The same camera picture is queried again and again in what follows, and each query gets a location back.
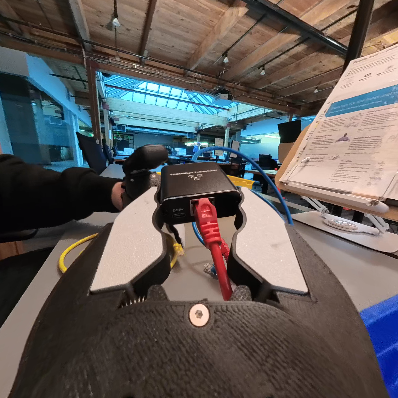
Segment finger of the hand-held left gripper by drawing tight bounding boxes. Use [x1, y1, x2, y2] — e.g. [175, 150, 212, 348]
[169, 223, 187, 248]

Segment white ceiling projector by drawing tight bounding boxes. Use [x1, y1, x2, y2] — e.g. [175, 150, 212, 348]
[212, 92, 234, 107]

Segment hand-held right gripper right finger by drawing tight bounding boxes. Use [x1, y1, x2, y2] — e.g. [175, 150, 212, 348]
[227, 186, 309, 297]

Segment yellow ethernet cable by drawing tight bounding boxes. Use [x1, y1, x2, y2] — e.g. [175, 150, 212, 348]
[58, 233, 185, 274]

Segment person's dark clothing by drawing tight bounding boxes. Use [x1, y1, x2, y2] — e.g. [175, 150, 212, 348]
[0, 247, 55, 327]

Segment black vertical pole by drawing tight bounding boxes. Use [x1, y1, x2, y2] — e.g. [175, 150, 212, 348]
[342, 0, 375, 73]

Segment black chair armrest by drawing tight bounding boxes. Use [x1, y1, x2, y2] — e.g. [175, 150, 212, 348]
[0, 228, 39, 244]

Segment black network splitter box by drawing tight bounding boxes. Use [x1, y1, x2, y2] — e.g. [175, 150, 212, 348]
[159, 162, 242, 226]

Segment black ceiling pipe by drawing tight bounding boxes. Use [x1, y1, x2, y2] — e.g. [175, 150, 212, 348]
[243, 0, 348, 55]

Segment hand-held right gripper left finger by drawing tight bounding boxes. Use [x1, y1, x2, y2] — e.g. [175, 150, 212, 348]
[90, 186, 171, 296]

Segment red ethernet cable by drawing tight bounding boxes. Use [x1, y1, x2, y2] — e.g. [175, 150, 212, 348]
[193, 198, 234, 301]

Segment blue plastic bin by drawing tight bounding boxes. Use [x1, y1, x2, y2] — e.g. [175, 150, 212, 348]
[360, 295, 398, 398]

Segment printed paper sheets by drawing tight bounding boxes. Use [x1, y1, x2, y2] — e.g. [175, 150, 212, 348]
[280, 44, 398, 199]

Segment black monitor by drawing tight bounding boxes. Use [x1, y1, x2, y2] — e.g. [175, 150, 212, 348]
[278, 120, 302, 143]

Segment yellow plastic bin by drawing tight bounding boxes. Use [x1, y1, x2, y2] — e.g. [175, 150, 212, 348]
[227, 175, 255, 191]

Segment grey desk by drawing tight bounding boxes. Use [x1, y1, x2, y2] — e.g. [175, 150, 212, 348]
[0, 164, 398, 398]

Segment person's left forearm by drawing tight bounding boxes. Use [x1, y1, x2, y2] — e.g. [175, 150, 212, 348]
[0, 154, 122, 235]

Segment blue ethernet cable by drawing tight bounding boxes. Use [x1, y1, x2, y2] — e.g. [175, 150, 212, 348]
[190, 146, 294, 279]

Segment person's left hand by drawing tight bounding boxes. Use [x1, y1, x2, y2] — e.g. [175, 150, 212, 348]
[111, 181, 124, 212]

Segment wooden document stand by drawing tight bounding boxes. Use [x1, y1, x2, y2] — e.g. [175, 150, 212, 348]
[275, 124, 398, 254]

